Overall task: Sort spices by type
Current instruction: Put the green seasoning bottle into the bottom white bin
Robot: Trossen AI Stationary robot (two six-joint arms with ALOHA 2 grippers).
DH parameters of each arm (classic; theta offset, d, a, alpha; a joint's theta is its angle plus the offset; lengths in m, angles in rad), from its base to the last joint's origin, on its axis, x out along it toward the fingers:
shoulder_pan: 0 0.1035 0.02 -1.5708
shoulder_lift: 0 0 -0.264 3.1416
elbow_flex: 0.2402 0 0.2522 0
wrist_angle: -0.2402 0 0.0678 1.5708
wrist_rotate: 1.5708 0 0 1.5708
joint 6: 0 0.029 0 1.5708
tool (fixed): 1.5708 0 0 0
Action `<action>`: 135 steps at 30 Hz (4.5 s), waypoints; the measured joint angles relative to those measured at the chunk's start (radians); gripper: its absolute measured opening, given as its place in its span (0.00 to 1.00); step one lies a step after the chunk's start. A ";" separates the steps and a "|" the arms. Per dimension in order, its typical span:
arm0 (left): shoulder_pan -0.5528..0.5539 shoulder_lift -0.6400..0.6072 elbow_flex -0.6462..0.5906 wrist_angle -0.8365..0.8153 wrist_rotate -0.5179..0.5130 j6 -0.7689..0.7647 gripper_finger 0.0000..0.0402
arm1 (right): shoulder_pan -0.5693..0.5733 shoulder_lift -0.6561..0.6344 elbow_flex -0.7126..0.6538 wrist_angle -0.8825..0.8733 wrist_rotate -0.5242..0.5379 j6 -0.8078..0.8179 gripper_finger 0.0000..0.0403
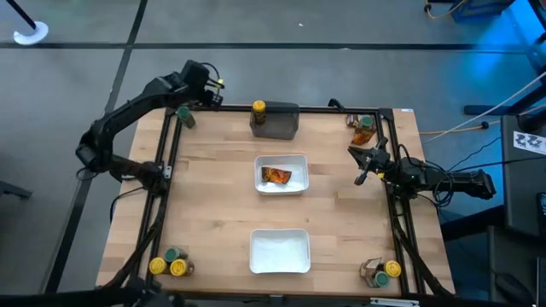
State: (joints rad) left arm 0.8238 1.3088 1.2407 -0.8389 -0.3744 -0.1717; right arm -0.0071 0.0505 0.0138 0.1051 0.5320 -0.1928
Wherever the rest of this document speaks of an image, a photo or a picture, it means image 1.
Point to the black floor beam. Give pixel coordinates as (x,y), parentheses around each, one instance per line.
(482,110)

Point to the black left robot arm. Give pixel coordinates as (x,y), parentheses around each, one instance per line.
(128,106)

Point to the black crossbar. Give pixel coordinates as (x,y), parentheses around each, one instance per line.
(64,299)

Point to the white plastic bin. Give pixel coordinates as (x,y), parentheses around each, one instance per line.
(298,166)
(279,251)

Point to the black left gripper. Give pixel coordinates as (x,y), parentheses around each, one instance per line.
(213,99)

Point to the blue box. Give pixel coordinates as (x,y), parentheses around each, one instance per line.
(482,8)

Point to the dark grey furniture foot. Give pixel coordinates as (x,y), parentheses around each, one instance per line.
(13,190)

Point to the silver metal bracket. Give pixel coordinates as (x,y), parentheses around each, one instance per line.
(394,302)

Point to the green lid spice jar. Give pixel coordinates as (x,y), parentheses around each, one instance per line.
(184,112)
(172,255)
(366,123)
(381,279)

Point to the black aluminium table frame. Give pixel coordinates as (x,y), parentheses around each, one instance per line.
(324,109)

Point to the yellow lid spice jar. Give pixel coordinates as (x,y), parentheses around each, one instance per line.
(158,265)
(392,268)
(178,267)
(259,106)

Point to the black frame clamp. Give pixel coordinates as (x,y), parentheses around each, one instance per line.
(336,103)

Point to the dark grey plastic bin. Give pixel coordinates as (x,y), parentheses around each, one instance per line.
(279,125)

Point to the white round stand base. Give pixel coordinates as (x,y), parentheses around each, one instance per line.
(30,36)

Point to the black stand pole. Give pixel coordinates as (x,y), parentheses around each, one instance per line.
(21,15)

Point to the white printed sticker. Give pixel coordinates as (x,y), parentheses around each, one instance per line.
(529,143)

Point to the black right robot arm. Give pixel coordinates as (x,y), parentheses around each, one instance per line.
(465,183)

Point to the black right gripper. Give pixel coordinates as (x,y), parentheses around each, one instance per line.
(379,164)

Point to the black cabinet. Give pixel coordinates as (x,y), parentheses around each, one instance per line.
(524,192)

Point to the white table sticker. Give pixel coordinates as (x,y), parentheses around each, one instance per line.
(407,110)

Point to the black computer mouse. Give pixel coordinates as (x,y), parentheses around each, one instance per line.
(512,286)

